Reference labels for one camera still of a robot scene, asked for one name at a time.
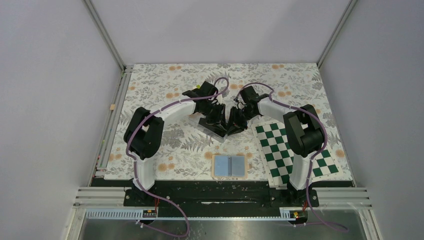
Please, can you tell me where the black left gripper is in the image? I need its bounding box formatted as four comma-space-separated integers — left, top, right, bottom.
199, 101, 228, 131

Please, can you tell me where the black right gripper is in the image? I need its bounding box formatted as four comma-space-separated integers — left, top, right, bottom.
223, 106, 257, 137

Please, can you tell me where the clear plastic card box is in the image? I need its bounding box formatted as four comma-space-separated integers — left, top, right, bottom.
188, 113, 228, 143

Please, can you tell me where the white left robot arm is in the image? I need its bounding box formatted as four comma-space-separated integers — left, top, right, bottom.
123, 81, 227, 206

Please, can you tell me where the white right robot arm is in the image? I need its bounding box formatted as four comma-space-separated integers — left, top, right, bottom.
226, 83, 328, 206

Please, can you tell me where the floral table mat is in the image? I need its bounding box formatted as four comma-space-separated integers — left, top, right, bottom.
104, 63, 353, 186

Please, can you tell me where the green white chessboard mat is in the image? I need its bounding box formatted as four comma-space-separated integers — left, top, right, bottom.
251, 113, 340, 190

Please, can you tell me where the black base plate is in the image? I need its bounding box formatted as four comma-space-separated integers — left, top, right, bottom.
110, 180, 353, 218

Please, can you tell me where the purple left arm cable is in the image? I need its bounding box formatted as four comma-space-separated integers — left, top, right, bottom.
125, 77, 230, 237

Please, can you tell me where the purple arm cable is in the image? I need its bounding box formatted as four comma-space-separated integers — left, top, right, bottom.
125, 77, 230, 237
233, 82, 349, 233

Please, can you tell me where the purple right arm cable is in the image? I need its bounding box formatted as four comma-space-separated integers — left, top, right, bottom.
233, 82, 349, 233

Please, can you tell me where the aluminium frame rail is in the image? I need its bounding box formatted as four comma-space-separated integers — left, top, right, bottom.
86, 65, 134, 187

